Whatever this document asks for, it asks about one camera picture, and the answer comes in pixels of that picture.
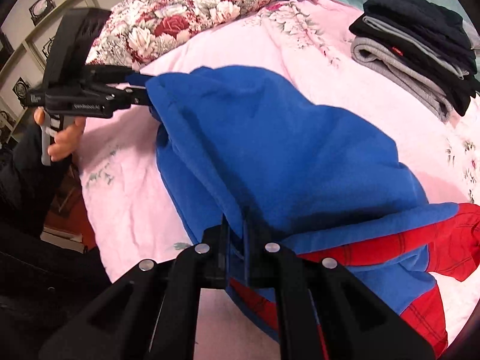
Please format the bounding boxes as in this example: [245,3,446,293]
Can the blue and red pants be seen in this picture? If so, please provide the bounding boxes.
[145,66,479,356]

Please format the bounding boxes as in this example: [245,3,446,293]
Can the person's dark sleeve forearm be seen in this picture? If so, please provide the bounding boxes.
[1,124,72,258]

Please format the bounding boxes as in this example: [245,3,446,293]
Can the person's left hand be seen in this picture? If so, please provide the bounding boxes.
[33,107,86,166]

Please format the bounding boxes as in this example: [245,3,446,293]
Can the red floral pillow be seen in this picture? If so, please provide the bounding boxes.
[86,0,274,70]

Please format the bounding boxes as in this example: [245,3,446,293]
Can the grey folded garment bottom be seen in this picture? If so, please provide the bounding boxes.
[351,37,454,122]

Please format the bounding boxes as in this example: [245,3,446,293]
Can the black grey folded garment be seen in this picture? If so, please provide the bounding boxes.
[349,16,479,116]

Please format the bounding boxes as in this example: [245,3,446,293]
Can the black folded garment top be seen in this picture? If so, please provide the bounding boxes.
[363,0,478,75]

